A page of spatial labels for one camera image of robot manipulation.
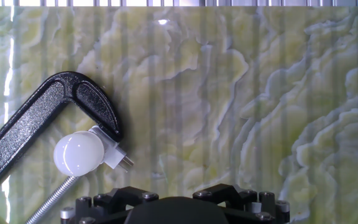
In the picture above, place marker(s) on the green marble pattern mat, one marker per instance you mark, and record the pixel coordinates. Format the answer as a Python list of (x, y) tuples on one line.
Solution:
[(228, 109)]

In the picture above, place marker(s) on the white round light bulb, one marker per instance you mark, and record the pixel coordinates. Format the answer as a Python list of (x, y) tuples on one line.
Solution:
[(78, 154)]

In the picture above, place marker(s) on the black C-clamp with steel screw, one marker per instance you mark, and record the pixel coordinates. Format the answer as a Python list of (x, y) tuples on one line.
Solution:
[(26, 124)]

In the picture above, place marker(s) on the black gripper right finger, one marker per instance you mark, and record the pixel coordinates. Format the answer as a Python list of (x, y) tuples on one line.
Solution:
[(247, 205)]

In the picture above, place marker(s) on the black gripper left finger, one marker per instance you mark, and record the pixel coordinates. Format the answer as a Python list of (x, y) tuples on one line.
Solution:
[(110, 205)]

